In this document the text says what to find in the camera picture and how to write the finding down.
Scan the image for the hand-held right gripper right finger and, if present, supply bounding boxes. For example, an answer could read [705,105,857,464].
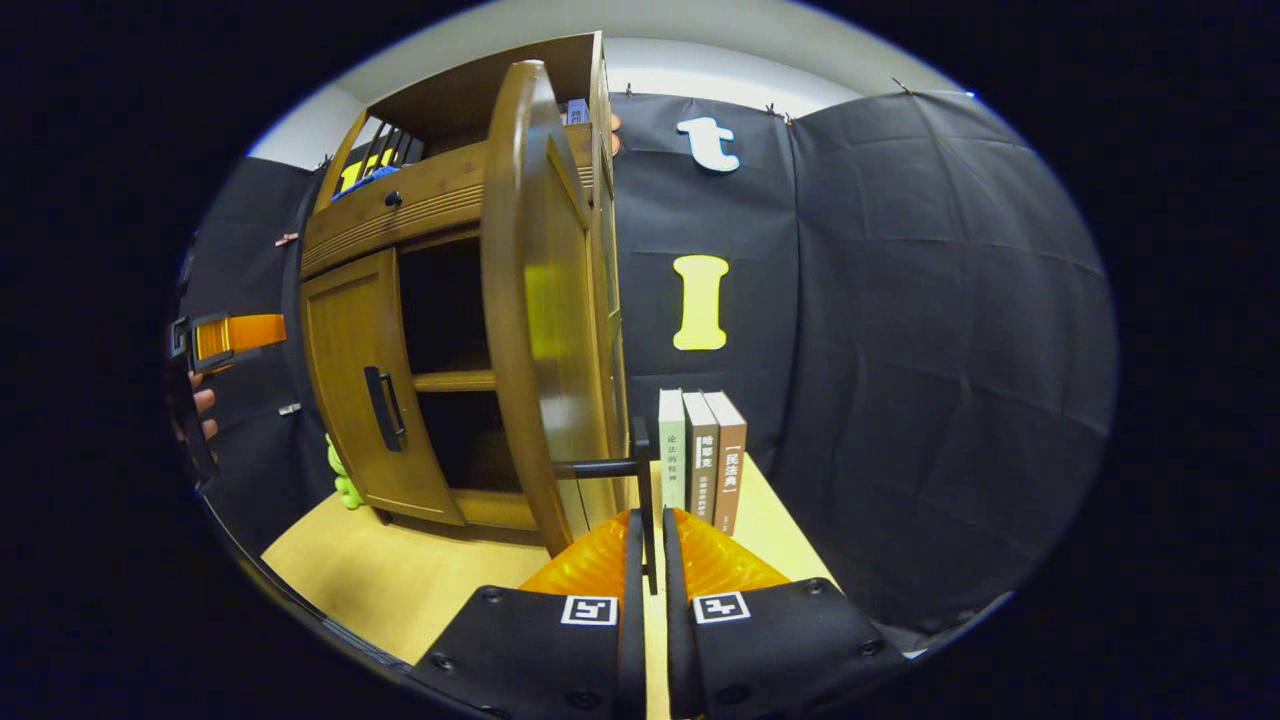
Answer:
[662,508,911,720]

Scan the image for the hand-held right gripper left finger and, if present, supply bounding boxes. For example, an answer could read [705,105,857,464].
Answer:
[405,508,649,720]

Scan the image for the wooden shoe cabinet door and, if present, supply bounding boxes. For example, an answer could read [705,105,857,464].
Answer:
[480,60,658,596]
[300,247,466,526]

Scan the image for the wooden double-door shoe cabinet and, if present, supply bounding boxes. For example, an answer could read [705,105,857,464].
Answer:
[298,30,633,536]

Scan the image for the wooden inner cabinet shelf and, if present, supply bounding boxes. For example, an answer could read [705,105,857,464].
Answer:
[412,370,498,393]

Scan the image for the green frog toy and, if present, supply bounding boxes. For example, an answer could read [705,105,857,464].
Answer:
[325,435,364,511]

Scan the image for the pale green book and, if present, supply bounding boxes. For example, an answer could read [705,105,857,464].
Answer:
[658,388,687,511]

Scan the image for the brown book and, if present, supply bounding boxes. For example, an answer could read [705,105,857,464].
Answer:
[703,391,748,538]

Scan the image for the blue cloth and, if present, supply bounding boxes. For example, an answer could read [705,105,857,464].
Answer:
[332,165,401,203]

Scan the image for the grey-brown book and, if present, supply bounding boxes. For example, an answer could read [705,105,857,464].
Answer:
[682,391,721,521]

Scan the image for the wooden drawer with black knob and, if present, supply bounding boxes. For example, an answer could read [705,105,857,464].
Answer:
[300,125,601,281]

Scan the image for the black backdrop cloth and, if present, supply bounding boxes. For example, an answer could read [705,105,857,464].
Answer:
[175,90,1119,651]

